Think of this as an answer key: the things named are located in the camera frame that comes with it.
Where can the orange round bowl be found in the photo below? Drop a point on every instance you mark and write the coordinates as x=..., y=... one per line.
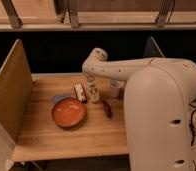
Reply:
x=68, y=112

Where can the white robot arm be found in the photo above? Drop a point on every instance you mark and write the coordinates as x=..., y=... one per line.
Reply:
x=157, y=95

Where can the wooden shelf with brackets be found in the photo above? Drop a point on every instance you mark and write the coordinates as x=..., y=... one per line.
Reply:
x=97, y=15

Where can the wooden left side panel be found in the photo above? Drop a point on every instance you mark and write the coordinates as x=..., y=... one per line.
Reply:
x=15, y=88

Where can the small blue-grey object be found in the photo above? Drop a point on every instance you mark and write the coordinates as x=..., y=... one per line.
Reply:
x=57, y=98

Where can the white paper cup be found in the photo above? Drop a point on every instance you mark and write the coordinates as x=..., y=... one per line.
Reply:
x=115, y=88

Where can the dark right side panel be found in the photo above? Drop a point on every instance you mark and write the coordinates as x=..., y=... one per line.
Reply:
x=152, y=49

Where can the red and white box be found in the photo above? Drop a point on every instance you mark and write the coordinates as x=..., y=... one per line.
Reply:
x=80, y=93

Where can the white plastic bottle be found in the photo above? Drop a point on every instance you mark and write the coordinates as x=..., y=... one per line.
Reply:
x=93, y=89

